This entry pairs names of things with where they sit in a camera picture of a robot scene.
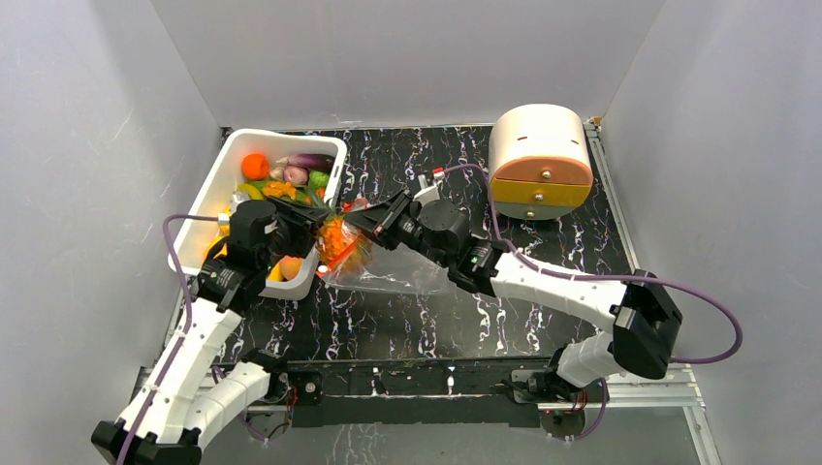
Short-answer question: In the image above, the red onion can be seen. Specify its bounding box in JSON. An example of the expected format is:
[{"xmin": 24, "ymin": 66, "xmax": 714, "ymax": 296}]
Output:
[{"xmin": 282, "ymin": 166, "xmax": 309, "ymax": 186}]

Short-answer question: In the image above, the orange fruit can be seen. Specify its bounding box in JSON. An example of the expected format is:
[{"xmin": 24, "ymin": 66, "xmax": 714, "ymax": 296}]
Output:
[{"xmin": 240, "ymin": 153, "xmax": 270, "ymax": 181}]

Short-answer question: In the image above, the peach fruit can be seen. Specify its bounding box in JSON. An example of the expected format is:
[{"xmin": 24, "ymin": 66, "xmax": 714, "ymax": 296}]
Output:
[{"xmin": 277, "ymin": 256, "xmax": 303, "ymax": 281}]

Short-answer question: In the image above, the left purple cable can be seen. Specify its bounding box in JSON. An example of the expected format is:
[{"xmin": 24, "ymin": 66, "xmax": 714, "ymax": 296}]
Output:
[{"xmin": 113, "ymin": 213, "xmax": 223, "ymax": 465}]

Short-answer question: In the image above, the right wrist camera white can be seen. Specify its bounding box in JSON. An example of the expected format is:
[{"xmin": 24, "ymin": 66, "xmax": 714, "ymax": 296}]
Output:
[{"xmin": 413, "ymin": 168, "xmax": 445, "ymax": 205}]

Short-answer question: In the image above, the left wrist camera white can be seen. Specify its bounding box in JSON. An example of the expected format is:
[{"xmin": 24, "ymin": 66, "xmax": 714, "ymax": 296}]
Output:
[{"xmin": 217, "ymin": 207, "xmax": 232, "ymax": 236}]

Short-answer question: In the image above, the yellow banana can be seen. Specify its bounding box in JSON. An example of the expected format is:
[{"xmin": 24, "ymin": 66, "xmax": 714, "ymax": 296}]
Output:
[{"xmin": 267, "ymin": 262, "xmax": 285, "ymax": 282}]

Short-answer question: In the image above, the purple eggplant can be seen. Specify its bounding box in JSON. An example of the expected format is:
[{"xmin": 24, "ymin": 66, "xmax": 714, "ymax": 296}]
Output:
[{"xmin": 276, "ymin": 153, "xmax": 335, "ymax": 172}]

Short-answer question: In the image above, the orange maple leaf toy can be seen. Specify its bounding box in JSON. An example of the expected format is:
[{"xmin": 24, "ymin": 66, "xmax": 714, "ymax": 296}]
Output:
[{"xmin": 262, "ymin": 180, "xmax": 297, "ymax": 201}]

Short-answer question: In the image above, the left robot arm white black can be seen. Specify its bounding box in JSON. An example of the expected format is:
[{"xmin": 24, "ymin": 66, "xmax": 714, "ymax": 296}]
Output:
[{"xmin": 91, "ymin": 197, "xmax": 328, "ymax": 464}]

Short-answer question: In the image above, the toy pineapple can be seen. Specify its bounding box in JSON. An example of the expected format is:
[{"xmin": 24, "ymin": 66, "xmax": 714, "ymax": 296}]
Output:
[{"xmin": 307, "ymin": 189, "xmax": 372, "ymax": 277}]

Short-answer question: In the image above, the green vegetable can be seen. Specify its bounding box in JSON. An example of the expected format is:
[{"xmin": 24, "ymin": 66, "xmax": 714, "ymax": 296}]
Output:
[{"xmin": 308, "ymin": 170, "xmax": 331, "ymax": 190}]

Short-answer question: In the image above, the yellow green starfruit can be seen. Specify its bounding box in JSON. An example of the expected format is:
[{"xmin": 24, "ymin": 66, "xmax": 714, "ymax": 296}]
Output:
[{"xmin": 236, "ymin": 183, "xmax": 266, "ymax": 201}]

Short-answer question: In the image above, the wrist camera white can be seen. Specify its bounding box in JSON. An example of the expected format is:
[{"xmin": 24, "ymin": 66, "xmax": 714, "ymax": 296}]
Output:
[
  {"xmin": 413, "ymin": 168, "xmax": 445, "ymax": 205},
  {"xmin": 217, "ymin": 207, "xmax": 232, "ymax": 236}
]

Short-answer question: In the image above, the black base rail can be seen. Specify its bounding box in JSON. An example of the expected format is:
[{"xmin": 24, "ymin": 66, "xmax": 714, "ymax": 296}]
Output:
[{"xmin": 243, "ymin": 357, "xmax": 585, "ymax": 430}]

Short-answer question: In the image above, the clear zip bag orange zipper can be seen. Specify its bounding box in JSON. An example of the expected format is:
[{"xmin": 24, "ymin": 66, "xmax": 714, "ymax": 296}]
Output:
[{"xmin": 317, "ymin": 239, "xmax": 452, "ymax": 295}]

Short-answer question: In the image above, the purple cable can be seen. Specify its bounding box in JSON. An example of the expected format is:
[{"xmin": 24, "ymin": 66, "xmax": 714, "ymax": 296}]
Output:
[
  {"xmin": 433, "ymin": 163, "xmax": 744, "ymax": 366},
  {"xmin": 113, "ymin": 213, "xmax": 223, "ymax": 465}
]

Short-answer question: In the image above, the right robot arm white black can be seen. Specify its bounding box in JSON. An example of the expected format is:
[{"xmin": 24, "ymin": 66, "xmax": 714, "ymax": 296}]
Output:
[{"xmin": 344, "ymin": 192, "xmax": 682, "ymax": 401}]

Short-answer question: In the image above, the white plastic bin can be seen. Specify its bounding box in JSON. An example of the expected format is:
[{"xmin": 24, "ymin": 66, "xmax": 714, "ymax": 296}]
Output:
[{"xmin": 174, "ymin": 129, "xmax": 348, "ymax": 276}]

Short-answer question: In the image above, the round drawer cabinet cream orange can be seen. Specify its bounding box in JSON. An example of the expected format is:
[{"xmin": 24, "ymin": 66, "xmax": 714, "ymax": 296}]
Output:
[{"xmin": 489, "ymin": 104, "xmax": 593, "ymax": 220}]

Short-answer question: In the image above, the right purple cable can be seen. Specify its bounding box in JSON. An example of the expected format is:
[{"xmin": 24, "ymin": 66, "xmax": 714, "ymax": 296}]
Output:
[{"xmin": 433, "ymin": 163, "xmax": 744, "ymax": 366}]

